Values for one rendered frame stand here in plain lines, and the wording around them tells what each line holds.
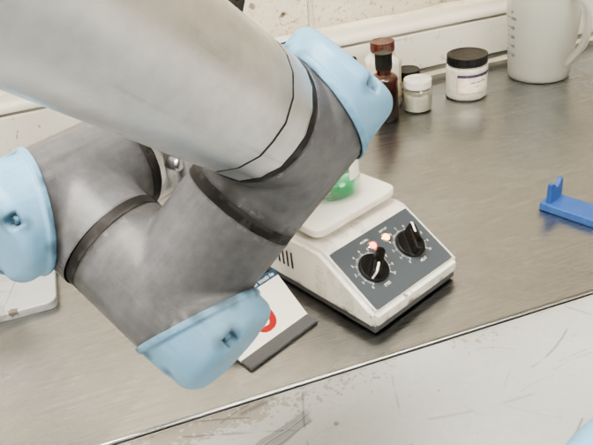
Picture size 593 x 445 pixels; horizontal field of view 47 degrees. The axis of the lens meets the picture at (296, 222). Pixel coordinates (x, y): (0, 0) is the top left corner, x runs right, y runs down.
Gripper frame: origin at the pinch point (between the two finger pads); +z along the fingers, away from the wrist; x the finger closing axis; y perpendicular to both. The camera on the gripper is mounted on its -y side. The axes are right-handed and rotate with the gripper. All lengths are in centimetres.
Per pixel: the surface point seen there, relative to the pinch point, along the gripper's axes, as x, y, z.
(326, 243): 3.5, 19.1, -4.9
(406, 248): 9.6, 21.0, 0.4
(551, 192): 17.9, 23.0, 21.7
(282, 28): -34, 13, 41
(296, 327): 3.1, 25.8, -10.8
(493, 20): -8, 17, 69
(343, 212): 3.5, 17.2, -1.6
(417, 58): -17, 21, 57
